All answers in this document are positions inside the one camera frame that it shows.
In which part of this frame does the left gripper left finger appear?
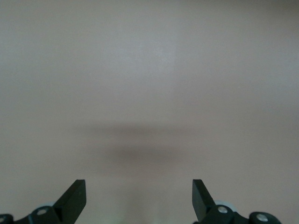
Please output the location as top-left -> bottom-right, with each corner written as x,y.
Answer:
14,179 -> 87,224

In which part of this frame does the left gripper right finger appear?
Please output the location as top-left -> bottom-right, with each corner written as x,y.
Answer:
192,179 -> 249,224

